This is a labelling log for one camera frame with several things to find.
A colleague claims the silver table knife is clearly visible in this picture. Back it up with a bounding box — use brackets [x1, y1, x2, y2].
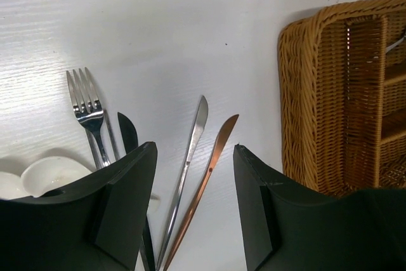
[155, 95, 209, 270]

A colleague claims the grey chopstick left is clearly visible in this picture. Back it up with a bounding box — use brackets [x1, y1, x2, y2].
[103, 109, 120, 161]

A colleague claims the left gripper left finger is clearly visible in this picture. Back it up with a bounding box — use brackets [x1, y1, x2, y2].
[1, 142, 157, 270]

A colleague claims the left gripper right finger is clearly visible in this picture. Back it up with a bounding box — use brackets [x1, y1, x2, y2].
[233, 145, 405, 270]

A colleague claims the white ceramic spoon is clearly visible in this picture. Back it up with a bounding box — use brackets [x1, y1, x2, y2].
[1, 157, 29, 200]
[21, 156, 92, 197]

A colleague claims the white ceramic spoon left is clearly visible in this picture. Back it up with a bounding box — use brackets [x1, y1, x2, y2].
[1, 157, 29, 200]

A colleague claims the brown wicker cutlery tray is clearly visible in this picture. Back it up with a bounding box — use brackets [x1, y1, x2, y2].
[278, 0, 405, 197]

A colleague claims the silver fork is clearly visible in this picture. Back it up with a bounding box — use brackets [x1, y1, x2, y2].
[66, 67, 110, 167]
[385, 33, 406, 53]

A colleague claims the white ceramic spoon upper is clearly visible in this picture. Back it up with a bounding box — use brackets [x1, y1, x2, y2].
[21, 156, 92, 197]

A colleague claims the copper table knife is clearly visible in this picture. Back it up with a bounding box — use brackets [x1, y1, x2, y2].
[163, 114, 239, 271]

